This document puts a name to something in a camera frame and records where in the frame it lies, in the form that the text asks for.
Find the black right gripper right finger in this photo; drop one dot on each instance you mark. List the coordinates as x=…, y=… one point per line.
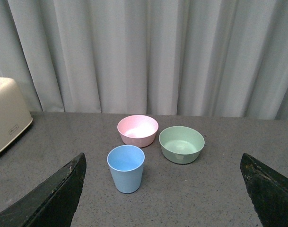
x=268, y=190

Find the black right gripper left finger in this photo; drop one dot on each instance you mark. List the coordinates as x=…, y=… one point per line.
x=53, y=203

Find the light blue plastic cup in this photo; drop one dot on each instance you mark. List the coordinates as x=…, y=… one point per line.
x=126, y=164

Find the cream toaster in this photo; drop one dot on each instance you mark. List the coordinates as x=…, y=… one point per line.
x=15, y=116

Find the green plastic bowl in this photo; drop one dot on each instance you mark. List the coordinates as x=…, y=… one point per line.
x=181, y=144

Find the pink plastic bowl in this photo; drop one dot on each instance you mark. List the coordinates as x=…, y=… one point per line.
x=138, y=130

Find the white pleated curtain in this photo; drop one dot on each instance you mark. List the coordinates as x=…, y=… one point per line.
x=224, y=58

